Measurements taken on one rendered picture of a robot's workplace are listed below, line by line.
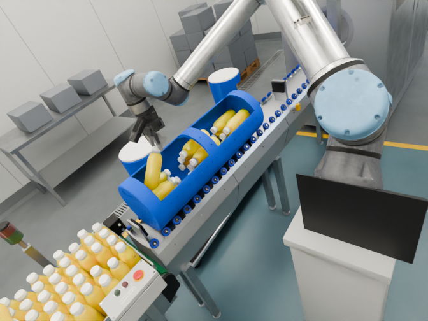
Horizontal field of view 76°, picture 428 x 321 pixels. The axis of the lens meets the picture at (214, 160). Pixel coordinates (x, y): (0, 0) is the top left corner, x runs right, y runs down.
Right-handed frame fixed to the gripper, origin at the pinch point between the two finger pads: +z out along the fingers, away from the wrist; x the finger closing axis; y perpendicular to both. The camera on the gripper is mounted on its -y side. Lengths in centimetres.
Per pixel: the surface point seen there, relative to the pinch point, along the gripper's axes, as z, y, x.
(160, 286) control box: 24, -42, -35
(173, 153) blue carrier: 16.8, 13.3, 12.3
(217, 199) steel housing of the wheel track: 40.3, 10.8, -13.9
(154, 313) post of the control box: 36, -49, -32
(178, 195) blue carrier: 16.7, -8.8, -15.2
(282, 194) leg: 102, 73, -9
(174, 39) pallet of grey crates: 43, 269, 301
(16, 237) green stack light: 8, -66, 32
